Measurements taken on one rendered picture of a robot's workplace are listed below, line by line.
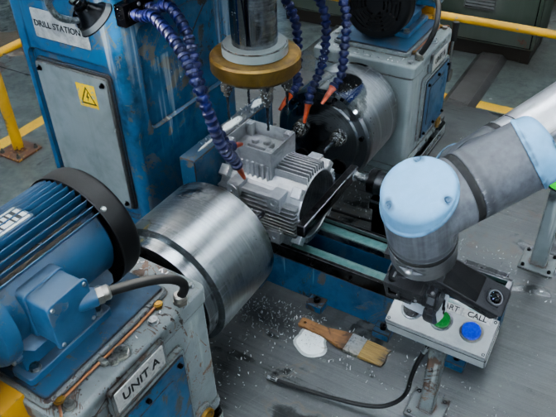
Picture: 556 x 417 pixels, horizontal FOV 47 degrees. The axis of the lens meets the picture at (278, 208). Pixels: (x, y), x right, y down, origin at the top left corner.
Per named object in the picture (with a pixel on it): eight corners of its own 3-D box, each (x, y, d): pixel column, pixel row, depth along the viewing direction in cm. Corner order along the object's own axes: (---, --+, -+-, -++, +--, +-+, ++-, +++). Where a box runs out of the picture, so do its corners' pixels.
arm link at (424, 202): (481, 193, 70) (401, 235, 70) (478, 246, 80) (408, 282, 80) (436, 136, 75) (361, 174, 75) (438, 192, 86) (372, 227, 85)
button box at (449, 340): (386, 329, 111) (383, 318, 106) (402, 294, 113) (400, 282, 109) (484, 370, 103) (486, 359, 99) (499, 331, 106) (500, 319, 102)
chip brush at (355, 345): (294, 330, 138) (294, 327, 137) (305, 315, 141) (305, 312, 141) (381, 368, 129) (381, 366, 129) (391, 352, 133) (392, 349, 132)
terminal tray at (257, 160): (224, 168, 139) (222, 140, 135) (251, 145, 146) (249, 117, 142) (270, 184, 134) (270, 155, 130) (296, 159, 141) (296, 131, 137)
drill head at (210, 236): (69, 364, 118) (34, 264, 103) (190, 250, 142) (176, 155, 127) (176, 424, 107) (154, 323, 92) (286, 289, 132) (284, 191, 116)
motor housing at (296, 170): (218, 232, 146) (211, 163, 134) (263, 189, 159) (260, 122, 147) (294, 261, 137) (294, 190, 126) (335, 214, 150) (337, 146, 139)
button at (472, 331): (458, 338, 103) (458, 334, 101) (465, 322, 104) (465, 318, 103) (476, 345, 102) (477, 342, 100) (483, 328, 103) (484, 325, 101)
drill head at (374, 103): (261, 182, 162) (257, 93, 147) (336, 112, 190) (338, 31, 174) (351, 212, 152) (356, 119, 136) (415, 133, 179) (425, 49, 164)
